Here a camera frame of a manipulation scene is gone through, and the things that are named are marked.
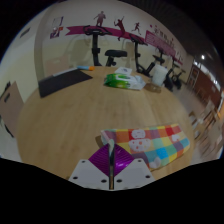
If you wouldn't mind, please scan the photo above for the green wet wipes pack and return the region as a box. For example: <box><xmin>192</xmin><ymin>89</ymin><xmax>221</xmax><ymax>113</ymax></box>
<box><xmin>103</xmin><ymin>72</ymin><xmax>147</xmax><ymax>91</ymax></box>

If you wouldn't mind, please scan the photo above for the blue and orange marker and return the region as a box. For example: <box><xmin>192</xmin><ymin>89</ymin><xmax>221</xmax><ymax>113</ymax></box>
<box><xmin>76</xmin><ymin>65</ymin><xmax>96</xmax><ymax>72</ymax></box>

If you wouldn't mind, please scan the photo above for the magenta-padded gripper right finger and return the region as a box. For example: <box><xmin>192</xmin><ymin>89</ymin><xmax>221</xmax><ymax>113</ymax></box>
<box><xmin>111</xmin><ymin>139</ymin><xmax>156</xmax><ymax>191</ymax></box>

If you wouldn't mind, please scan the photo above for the orange and purple wall poster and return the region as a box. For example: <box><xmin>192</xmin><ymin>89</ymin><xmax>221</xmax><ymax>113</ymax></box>
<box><xmin>49</xmin><ymin>26</ymin><xmax>64</xmax><ymax>40</ymax></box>

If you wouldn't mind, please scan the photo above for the white wall poster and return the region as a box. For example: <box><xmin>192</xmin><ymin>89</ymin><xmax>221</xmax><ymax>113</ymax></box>
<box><xmin>51</xmin><ymin>16</ymin><xmax>65</xmax><ymax>29</ymax></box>

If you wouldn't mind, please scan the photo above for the black flat laptop sleeve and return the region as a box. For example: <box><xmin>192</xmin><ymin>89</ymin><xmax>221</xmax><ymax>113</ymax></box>
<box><xmin>37</xmin><ymin>68</ymin><xmax>94</xmax><ymax>99</ymax></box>

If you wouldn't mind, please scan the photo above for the colourful checkered towel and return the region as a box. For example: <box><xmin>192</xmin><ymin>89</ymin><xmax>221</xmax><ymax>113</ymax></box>
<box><xmin>100</xmin><ymin>123</ymin><xmax>191</xmax><ymax>171</ymax></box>

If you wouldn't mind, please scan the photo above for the brown round coaster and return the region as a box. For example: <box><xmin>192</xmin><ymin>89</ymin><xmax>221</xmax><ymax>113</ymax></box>
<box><xmin>143</xmin><ymin>82</ymin><xmax>163</xmax><ymax>94</ymax></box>

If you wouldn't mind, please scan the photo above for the white tissue pack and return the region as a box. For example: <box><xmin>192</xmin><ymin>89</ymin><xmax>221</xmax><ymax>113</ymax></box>
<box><xmin>114</xmin><ymin>66</ymin><xmax>134</xmax><ymax>76</ymax></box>

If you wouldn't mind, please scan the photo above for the black exercise bike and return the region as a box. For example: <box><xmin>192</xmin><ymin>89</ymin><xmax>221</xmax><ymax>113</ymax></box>
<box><xmin>171</xmin><ymin>56</ymin><xmax>187</xmax><ymax>90</ymax></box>
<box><xmin>152</xmin><ymin>46</ymin><xmax>178</xmax><ymax>92</ymax></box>
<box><xmin>82</xmin><ymin>25</ymin><xmax>129</xmax><ymax>68</ymax></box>
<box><xmin>129</xmin><ymin>33</ymin><xmax>156</xmax><ymax>77</ymax></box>

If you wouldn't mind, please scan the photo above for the brown wooden chair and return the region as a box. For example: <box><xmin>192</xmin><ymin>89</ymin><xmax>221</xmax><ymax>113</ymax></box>
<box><xmin>0</xmin><ymin>81</ymin><xmax>25</xmax><ymax>138</ymax></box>

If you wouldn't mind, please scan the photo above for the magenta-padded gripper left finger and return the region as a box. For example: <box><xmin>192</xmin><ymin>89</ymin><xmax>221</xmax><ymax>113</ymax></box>
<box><xmin>68</xmin><ymin>139</ymin><xmax>113</xmax><ymax>191</ymax></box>

